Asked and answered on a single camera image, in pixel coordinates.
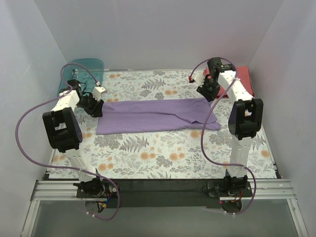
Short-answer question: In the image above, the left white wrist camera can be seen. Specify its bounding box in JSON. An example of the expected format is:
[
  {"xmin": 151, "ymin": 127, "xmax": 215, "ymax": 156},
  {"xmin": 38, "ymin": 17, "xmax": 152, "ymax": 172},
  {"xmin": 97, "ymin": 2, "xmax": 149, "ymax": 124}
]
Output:
[{"xmin": 92, "ymin": 86, "xmax": 107, "ymax": 101}]

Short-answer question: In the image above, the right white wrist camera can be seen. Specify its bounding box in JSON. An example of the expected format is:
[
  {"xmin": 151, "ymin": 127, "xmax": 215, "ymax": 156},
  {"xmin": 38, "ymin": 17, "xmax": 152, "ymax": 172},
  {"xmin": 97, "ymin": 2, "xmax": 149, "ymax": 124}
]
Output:
[{"xmin": 189, "ymin": 72, "xmax": 205, "ymax": 87}]

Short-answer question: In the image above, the folded red t shirt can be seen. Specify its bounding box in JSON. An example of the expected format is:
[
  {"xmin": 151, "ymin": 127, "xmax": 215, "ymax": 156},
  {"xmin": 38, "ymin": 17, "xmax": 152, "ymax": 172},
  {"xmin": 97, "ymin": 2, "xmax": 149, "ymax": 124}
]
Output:
[{"xmin": 203, "ymin": 66, "xmax": 255, "ymax": 98}]

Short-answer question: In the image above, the teal plastic bin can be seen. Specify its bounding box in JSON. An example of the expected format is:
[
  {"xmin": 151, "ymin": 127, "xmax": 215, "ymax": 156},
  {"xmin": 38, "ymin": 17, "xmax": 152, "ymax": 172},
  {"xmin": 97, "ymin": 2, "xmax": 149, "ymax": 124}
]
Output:
[{"xmin": 62, "ymin": 58, "xmax": 104, "ymax": 93}]

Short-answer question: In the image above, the purple t shirt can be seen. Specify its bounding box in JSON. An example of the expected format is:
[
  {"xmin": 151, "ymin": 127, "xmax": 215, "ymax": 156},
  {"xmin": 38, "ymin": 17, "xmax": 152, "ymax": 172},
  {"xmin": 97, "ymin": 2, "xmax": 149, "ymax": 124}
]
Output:
[{"xmin": 96, "ymin": 98, "xmax": 211, "ymax": 135}]

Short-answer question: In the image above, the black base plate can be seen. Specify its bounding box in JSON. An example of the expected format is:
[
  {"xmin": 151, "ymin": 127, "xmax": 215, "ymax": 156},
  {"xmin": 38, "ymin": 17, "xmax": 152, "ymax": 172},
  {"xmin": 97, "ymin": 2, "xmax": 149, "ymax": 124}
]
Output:
[{"xmin": 74, "ymin": 179, "xmax": 253, "ymax": 209}]

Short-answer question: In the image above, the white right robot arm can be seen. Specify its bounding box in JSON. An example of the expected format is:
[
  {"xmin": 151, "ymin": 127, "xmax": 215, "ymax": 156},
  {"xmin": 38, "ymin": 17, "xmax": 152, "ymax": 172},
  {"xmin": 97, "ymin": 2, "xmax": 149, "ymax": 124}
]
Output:
[{"xmin": 189, "ymin": 57, "xmax": 264, "ymax": 178}]

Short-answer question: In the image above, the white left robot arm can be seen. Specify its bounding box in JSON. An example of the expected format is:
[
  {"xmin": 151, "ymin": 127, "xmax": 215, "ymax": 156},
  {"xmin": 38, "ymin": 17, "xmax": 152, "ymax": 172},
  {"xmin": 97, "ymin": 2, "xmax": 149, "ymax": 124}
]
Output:
[{"xmin": 42, "ymin": 79, "xmax": 106, "ymax": 182}]

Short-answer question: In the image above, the aluminium frame rail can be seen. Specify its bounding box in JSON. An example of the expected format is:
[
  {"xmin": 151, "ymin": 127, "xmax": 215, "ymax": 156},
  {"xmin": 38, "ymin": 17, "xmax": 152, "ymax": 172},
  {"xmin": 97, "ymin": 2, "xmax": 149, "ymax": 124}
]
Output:
[{"xmin": 31, "ymin": 179, "xmax": 296, "ymax": 200}]

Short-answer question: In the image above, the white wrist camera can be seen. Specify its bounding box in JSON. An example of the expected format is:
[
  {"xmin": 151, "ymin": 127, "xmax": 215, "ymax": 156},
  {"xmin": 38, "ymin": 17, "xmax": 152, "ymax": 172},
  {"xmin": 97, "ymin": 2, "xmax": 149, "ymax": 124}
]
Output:
[
  {"xmin": 92, "ymin": 86, "xmax": 107, "ymax": 101},
  {"xmin": 189, "ymin": 72, "xmax": 205, "ymax": 87}
]

